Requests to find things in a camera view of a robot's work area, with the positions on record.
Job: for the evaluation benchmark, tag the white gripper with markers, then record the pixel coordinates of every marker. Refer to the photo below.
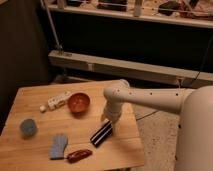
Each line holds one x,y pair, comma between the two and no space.
112,112

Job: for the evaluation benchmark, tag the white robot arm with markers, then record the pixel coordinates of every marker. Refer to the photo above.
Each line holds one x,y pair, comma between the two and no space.
194,147

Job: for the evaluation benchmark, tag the red ceramic cup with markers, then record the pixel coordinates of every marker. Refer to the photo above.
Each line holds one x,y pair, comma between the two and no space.
78,102

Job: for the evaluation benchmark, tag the blue round cup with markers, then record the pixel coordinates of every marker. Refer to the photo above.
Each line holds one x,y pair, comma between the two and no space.
28,127

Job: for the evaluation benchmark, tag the dark red oblong object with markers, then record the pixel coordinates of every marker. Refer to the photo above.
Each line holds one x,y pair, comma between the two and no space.
78,155

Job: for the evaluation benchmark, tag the wooden table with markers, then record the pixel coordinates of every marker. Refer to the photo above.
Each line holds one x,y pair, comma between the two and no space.
31,153

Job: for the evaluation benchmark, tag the blue sponge cloth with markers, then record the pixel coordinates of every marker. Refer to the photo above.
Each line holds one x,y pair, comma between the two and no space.
58,147

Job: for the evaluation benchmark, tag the small white cube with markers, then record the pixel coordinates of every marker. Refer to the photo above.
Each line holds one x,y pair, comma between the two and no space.
42,108

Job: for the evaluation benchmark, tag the metal lamp pole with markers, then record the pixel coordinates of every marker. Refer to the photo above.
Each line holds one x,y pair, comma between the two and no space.
58,45

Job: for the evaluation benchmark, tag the white wooden shelf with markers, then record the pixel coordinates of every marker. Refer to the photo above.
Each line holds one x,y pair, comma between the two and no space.
136,14

